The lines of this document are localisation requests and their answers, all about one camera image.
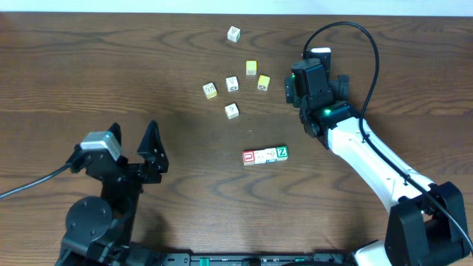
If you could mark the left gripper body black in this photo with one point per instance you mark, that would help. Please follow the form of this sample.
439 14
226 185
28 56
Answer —
132 171

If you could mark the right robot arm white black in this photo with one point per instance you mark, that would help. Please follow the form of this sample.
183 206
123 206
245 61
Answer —
427 222

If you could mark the red U letter block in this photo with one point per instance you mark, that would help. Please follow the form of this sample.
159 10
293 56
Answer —
248 158

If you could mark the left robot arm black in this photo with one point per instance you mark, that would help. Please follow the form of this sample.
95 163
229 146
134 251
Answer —
99 229

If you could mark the green Z letter block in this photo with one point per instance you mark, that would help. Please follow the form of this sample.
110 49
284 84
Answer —
282 153

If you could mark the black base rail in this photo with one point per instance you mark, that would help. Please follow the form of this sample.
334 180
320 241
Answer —
254 259

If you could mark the yellow block upper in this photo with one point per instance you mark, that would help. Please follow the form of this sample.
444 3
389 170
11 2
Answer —
251 67

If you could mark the white block green side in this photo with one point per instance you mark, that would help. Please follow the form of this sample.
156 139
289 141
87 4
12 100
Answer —
232 111

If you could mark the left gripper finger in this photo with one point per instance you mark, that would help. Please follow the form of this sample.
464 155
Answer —
116 131
151 149

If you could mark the white block yellow side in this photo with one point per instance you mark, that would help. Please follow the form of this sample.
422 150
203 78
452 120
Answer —
210 90

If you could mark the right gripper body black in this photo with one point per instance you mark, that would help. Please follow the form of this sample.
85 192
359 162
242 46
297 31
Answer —
292 91

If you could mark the white block red side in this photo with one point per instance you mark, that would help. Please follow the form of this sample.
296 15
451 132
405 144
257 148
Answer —
270 155

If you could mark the yellow block with black mark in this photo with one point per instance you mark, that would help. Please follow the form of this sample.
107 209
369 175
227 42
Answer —
263 82

